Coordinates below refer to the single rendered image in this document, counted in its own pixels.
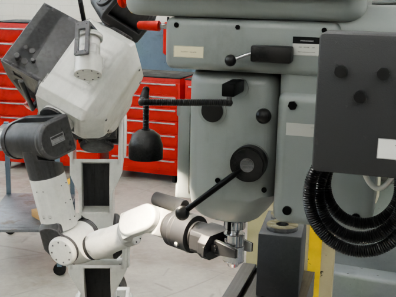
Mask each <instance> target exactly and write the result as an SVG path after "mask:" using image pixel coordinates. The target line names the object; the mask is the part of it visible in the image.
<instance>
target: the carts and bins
mask: <svg viewBox="0 0 396 297"><path fill-rule="evenodd" d="M7 124H9V121H4V123H3V125H1V126H0V137H1V133H2V130H3V129H4V127H5V126H6V125H7ZM5 175H6V195H5V196H4V198H3V199H2V200H1V202H0V232H6V233H7V234H9V235H11V234H13V233H14V232H39V227H40V225H41V222H40V219H39V215H38V211H37V207H36V204H35V200H34V195H33V193H11V165H10V158H9V157H7V156H6V155H5ZM70 193H71V198H72V202H73V205H74V210H75V185H74V183H73V181H72V178H71V177H70ZM53 271H54V273H55V274H56V275H59V276H60V275H63V274H64V273H65V271H66V266H63V265H60V264H58V263H56V264H55V265H54V268H53Z"/></svg>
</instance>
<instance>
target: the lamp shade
mask: <svg viewBox="0 0 396 297"><path fill-rule="evenodd" d="M128 158H129V159H130V160H132V161H140V162H152V161H159V160H162V159H163V143H162V140H161V137H160V135H159V133H157V132H156V131H154V130H152V129H150V128H149V129H147V130H145V129H143V128H142V129H139V130H137V131H136V132H135V133H133V134H132V136H131V139H130V142H129V145H128Z"/></svg>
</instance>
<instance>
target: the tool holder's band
mask: <svg viewBox="0 0 396 297"><path fill-rule="evenodd" d="M223 237H224V238H225V239H229V240H242V239H244V238H245V232H244V231H242V230H240V232H239V233H238V234H232V233H231V235H228V234H227V230H225V231H224V232H223Z"/></svg>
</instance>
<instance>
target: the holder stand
mask: <svg viewBox="0 0 396 297"><path fill-rule="evenodd" d="M305 243H306V225H303V224H297V223H288V222H280V221H278V220H277V219H276V218H275V217H274V215H273V211H271V210H269V211H268V213H267V215H266V217H265V220H264V222H263V225H262V227H261V229H260V232H259V234H258V260H257V274H256V295H257V296H268V297H299V292H300V288H301V283H302V277H303V272H304V263H305Z"/></svg>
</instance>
